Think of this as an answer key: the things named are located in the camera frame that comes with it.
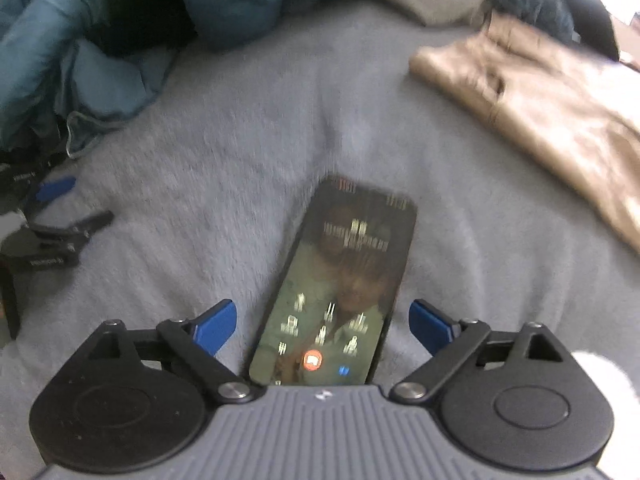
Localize beige trousers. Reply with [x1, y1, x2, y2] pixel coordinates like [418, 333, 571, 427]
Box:
[409, 13, 639, 248]

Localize black smartphone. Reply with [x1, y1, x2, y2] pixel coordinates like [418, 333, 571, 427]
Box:
[247, 174, 416, 386]

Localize grey bed blanket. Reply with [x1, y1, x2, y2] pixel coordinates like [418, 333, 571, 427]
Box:
[1, 0, 639, 479]

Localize blue duvet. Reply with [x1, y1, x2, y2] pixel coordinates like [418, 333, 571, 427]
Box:
[1, 0, 316, 164]

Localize seated person in maroon jacket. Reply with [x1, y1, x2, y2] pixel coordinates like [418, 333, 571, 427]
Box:
[564, 0, 620, 62]

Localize blue denim jeans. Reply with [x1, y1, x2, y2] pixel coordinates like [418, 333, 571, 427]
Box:
[491, 0, 575, 44]

